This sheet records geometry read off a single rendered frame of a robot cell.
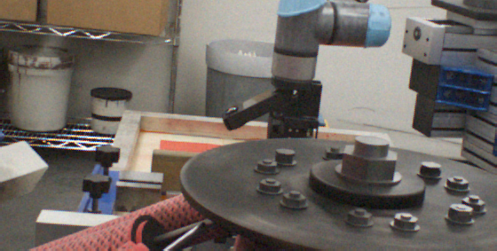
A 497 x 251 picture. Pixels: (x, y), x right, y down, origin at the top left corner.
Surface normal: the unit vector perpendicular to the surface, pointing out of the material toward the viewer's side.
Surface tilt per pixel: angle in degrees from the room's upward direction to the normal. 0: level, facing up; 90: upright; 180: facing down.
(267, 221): 0
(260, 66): 92
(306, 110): 90
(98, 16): 92
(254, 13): 90
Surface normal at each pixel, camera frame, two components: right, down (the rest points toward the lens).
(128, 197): 0.04, 0.24
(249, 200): 0.10, -0.97
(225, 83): -0.51, 0.21
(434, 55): 0.32, 0.25
